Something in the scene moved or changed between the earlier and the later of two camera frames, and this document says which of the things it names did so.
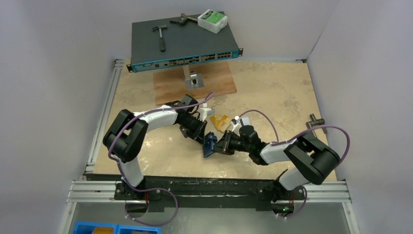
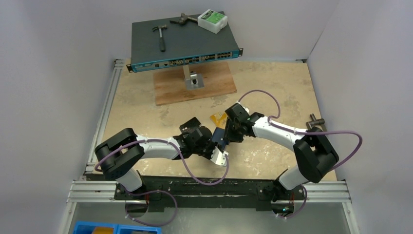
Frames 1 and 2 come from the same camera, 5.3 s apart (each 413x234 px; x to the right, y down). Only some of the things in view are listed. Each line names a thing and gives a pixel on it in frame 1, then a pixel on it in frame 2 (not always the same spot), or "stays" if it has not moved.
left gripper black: x=200 y=135 → x=213 y=145
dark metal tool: x=184 y=19 stays
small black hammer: x=162 y=42 stays
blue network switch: x=184 y=43 stays
